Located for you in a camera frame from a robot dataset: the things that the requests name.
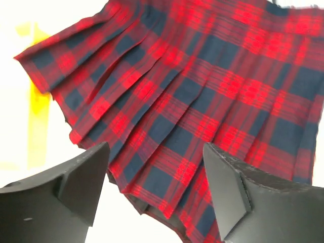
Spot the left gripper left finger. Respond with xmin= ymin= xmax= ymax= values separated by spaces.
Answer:
xmin=1 ymin=142 xmax=110 ymax=243

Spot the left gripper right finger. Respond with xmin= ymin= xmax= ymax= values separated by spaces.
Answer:
xmin=203 ymin=143 xmax=323 ymax=243

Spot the red plaid pleated skirt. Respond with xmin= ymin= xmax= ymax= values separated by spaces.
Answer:
xmin=16 ymin=1 xmax=323 ymax=242

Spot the yellow plastic bin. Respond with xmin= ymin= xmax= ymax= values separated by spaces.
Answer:
xmin=16 ymin=22 xmax=51 ymax=170

